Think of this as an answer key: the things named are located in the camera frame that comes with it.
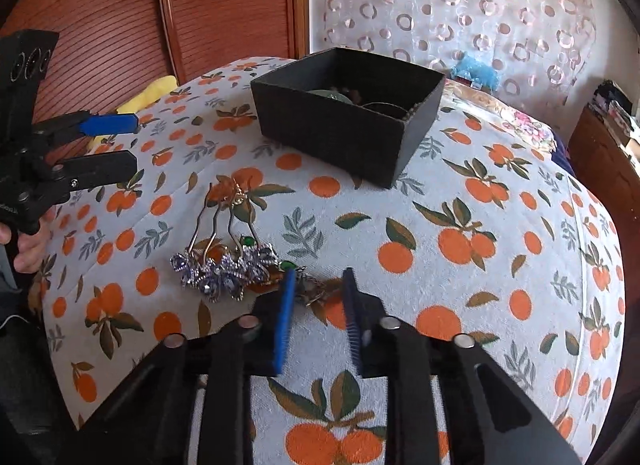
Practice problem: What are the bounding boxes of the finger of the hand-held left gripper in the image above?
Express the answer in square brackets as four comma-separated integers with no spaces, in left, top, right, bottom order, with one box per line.
[32,112,141,146]
[52,150,138,191]

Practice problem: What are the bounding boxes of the wooden slatted wardrobe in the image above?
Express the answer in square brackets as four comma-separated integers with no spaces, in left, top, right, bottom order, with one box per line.
[0,0,309,162]

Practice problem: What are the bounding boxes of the green gem earring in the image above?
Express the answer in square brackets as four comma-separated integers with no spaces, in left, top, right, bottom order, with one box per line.
[239,235,307,276]

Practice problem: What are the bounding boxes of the orange fruit print cloth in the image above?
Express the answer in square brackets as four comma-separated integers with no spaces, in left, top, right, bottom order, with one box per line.
[27,58,627,465]

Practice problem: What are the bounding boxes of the dark blue bedsheet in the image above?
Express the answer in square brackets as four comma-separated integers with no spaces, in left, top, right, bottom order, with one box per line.
[550,138,577,177]

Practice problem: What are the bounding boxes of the green jade bangle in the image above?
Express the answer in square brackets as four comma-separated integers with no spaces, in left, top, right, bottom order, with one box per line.
[307,88,351,105]

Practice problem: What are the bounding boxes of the yellow plush toy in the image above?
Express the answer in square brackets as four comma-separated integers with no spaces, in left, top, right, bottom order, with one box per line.
[87,76,179,151]

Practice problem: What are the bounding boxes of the silver metal bangle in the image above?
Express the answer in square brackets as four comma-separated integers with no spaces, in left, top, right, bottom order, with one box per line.
[360,102,409,119]

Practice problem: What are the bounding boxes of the circle pattern sheer curtain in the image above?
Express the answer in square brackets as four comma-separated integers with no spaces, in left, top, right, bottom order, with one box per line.
[307,0,599,96]

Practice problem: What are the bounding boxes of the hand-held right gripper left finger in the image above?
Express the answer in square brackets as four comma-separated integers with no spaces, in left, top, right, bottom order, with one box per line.
[75,269,297,465]

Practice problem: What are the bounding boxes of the blue plastic bag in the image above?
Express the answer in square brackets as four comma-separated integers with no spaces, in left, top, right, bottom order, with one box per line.
[452,52,502,92]

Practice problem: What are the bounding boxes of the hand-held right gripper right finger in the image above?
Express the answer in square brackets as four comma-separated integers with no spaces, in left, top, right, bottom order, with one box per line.
[341,267,583,465]

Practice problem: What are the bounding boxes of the black cardboard box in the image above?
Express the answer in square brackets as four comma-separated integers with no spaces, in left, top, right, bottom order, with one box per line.
[250,46,446,189]

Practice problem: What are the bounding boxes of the floral quilt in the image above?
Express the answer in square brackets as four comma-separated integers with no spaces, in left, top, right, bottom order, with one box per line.
[440,78,559,156]

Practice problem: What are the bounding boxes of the wooden cabinet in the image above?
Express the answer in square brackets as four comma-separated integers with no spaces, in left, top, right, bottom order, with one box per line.
[567,105,640,248]

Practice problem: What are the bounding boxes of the purple flower hairpin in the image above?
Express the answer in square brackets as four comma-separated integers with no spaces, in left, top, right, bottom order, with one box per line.
[226,184,279,301]
[170,184,236,303]

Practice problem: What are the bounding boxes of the person's dark trousers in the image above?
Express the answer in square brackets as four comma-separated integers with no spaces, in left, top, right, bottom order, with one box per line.
[0,290,76,465]

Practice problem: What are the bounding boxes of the person's left hand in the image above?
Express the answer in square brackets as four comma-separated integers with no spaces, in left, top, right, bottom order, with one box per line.
[0,218,51,273]

